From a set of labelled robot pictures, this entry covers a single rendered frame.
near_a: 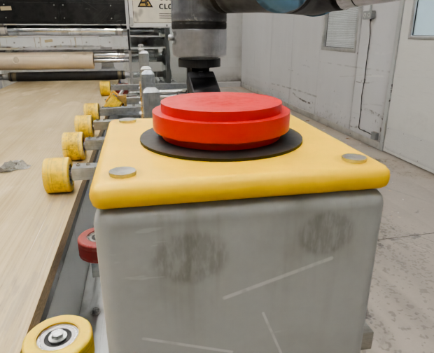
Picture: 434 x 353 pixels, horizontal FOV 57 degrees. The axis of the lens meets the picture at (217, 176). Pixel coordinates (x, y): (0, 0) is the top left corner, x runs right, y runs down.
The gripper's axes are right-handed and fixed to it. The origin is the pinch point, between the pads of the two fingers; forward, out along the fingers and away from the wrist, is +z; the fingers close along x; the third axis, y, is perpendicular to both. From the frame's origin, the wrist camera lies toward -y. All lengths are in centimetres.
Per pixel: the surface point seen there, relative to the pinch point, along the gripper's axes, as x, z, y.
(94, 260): 19.7, 12.8, -4.6
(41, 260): 27.6, 10.7, -6.4
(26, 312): 26.8, 10.7, -19.6
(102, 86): 31, 5, 171
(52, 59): 71, -5, 250
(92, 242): 19.9, 10.1, -3.2
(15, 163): 44, 9, 44
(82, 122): 30, 5, 71
